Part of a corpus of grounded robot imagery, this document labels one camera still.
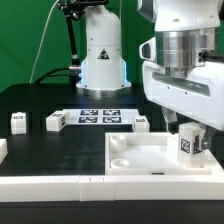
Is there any black cable bundle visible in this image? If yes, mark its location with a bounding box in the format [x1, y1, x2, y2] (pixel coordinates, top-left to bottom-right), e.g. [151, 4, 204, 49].
[33, 65, 83, 85]

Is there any white U-shaped fence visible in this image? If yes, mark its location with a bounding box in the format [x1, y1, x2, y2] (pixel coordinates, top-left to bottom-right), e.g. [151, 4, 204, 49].
[0, 136, 224, 203]

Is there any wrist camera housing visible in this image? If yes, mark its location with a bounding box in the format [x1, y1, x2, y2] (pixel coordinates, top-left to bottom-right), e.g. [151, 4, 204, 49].
[139, 38, 156, 62]

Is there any white square tabletop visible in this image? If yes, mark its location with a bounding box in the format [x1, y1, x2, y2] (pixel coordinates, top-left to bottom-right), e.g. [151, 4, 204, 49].
[105, 132, 220, 175]

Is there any white cable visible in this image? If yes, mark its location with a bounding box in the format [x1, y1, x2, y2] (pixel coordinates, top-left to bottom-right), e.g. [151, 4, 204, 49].
[29, 0, 60, 84]

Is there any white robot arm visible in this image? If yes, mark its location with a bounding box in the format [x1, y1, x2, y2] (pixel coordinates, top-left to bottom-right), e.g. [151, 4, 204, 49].
[77, 0, 224, 131]

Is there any white marker base plate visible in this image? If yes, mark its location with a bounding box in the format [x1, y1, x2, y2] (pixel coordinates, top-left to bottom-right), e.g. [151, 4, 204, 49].
[64, 109, 139, 125]

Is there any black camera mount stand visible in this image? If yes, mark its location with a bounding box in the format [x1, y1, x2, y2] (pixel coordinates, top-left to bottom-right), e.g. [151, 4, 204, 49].
[57, 0, 110, 66]

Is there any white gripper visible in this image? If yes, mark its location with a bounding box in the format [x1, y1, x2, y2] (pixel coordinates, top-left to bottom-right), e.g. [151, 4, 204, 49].
[142, 61, 224, 150]

